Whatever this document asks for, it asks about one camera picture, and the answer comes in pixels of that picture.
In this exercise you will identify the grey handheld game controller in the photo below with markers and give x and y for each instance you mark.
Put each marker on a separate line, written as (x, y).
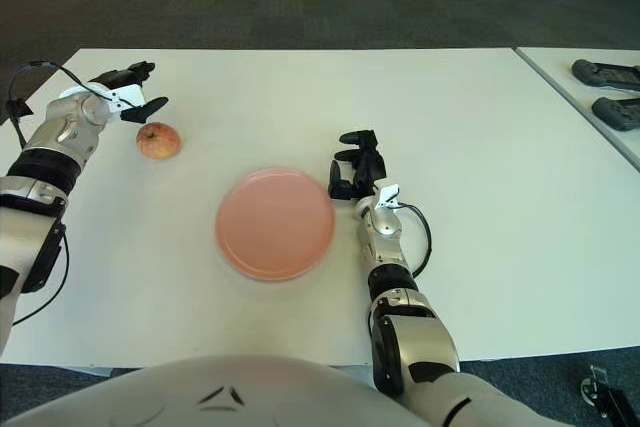
(617, 114)
(605, 74)

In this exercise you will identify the red yellow apple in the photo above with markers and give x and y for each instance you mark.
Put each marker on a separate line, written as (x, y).
(159, 141)

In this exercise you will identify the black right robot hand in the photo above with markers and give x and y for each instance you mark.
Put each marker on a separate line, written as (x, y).
(367, 169)

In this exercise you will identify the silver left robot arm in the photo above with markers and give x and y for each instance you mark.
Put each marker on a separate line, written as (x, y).
(65, 132)

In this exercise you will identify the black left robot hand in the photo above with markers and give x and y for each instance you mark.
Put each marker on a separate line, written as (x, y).
(125, 76)

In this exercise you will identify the pink round plate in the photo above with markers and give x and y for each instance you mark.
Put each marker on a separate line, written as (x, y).
(275, 224)

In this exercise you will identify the grey robot torso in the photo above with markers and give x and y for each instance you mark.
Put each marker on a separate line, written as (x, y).
(225, 387)

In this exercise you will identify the black caster wheel stand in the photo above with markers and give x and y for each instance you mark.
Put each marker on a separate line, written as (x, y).
(607, 397)

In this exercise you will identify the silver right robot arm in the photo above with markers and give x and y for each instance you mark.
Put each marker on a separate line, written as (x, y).
(385, 227)

